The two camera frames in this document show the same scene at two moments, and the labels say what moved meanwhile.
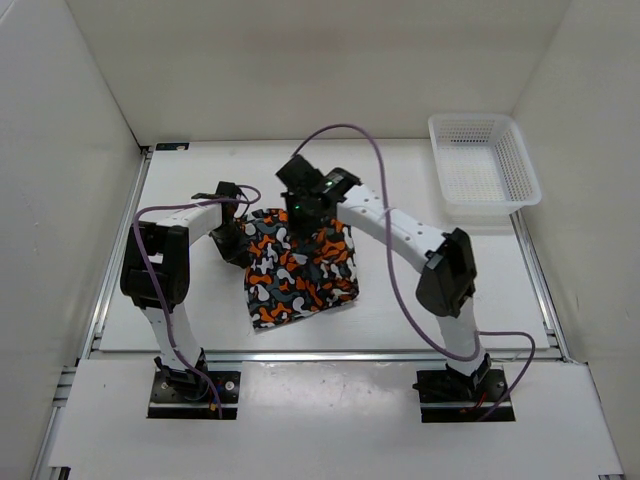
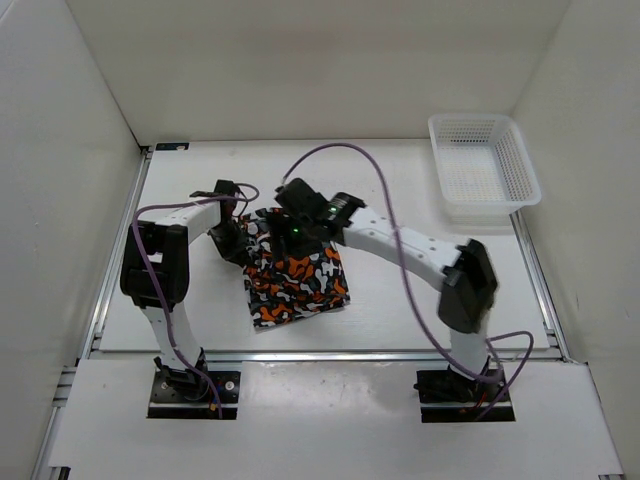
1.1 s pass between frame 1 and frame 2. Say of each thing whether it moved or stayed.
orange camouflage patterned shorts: stayed
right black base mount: stayed
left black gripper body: stayed
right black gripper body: moved
